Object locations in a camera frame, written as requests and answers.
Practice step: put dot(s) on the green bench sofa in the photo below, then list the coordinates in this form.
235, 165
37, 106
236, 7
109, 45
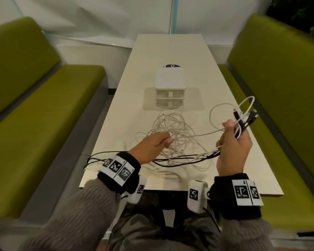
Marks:
282, 101
42, 115

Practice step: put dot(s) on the white drawer box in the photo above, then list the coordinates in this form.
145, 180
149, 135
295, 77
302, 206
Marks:
170, 78

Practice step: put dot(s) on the beige table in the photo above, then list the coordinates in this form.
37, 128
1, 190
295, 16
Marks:
170, 49

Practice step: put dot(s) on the person's right forearm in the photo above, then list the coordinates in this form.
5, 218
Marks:
243, 235

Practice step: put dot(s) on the black left marker wristband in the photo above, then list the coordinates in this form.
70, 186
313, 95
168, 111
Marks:
130, 180

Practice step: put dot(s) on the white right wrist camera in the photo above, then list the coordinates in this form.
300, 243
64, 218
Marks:
195, 206

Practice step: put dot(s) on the green leafy plant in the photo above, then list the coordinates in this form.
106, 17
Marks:
298, 13

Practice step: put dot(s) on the round purple sticker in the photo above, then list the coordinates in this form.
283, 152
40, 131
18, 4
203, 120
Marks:
172, 66

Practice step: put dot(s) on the person's camouflage trousers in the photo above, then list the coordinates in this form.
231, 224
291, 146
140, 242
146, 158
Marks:
138, 232

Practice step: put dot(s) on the black right marker wristband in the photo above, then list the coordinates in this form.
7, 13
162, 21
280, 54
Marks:
222, 201

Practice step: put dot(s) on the person's left forearm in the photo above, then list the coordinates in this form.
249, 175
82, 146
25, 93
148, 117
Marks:
73, 222

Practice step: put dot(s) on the black marker wristband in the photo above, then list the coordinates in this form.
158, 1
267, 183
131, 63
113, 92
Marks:
130, 180
222, 201

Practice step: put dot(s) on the light blue vertical strip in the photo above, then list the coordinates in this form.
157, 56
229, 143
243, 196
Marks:
174, 14

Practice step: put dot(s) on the person's left hand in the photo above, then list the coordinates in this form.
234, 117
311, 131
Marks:
151, 146

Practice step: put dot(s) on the person's right hand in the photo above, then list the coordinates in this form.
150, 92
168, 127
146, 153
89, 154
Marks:
233, 156

